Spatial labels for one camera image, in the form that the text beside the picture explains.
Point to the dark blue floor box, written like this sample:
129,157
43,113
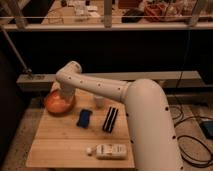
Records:
207,128

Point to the black white striped block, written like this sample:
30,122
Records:
110,120

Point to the blue sponge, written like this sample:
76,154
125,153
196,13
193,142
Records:
84,118

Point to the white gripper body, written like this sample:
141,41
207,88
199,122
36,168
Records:
67,91

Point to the grey metal beam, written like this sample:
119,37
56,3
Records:
168,79

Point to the wooden table board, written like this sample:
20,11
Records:
60,143

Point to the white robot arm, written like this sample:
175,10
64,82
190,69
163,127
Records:
155,146

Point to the white plastic bottle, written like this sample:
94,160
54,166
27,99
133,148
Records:
108,151

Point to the clear plastic cup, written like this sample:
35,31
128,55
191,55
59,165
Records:
99,101

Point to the orange ceramic bowl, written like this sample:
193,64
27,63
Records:
56,104

